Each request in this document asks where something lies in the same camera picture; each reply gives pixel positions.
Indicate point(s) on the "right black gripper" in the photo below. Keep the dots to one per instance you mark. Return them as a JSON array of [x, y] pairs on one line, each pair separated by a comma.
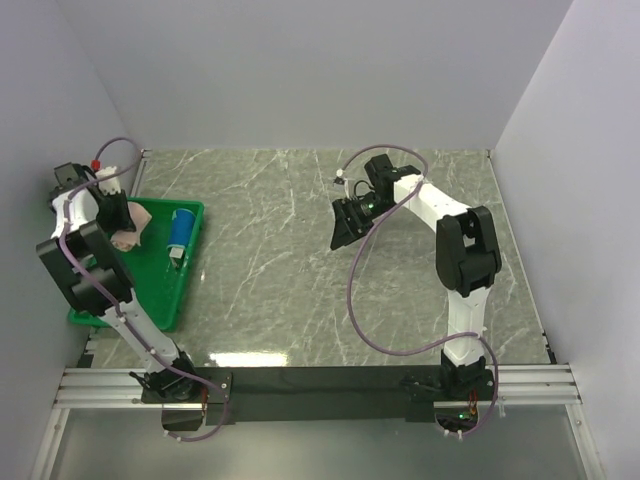
[[346, 230]]

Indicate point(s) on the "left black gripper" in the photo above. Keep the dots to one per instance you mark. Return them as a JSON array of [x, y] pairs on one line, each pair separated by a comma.
[[122, 222]]

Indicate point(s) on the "blue green crocodile towel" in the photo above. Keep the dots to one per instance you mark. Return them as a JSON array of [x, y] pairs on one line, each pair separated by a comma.
[[182, 224]]

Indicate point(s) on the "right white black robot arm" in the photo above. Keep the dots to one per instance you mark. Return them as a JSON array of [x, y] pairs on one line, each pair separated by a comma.
[[467, 255]]

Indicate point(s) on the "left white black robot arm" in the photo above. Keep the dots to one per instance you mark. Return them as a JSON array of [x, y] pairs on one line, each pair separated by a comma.
[[90, 273]]

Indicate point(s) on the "green plastic tray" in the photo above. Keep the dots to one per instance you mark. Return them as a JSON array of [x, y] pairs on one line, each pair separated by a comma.
[[159, 286]]

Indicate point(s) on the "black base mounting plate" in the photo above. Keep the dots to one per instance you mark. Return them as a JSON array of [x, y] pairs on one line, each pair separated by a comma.
[[270, 394]]

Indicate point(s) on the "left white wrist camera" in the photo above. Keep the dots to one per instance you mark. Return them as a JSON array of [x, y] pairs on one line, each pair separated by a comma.
[[106, 178]]

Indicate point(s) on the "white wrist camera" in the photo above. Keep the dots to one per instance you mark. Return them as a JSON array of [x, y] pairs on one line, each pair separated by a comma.
[[341, 181], [106, 178]]

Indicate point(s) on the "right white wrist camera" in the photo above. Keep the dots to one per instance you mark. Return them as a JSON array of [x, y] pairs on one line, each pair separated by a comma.
[[341, 181]]

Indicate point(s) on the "aluminium rail frame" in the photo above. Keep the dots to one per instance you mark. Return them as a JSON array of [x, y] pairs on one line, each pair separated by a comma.
[[515, 385]]

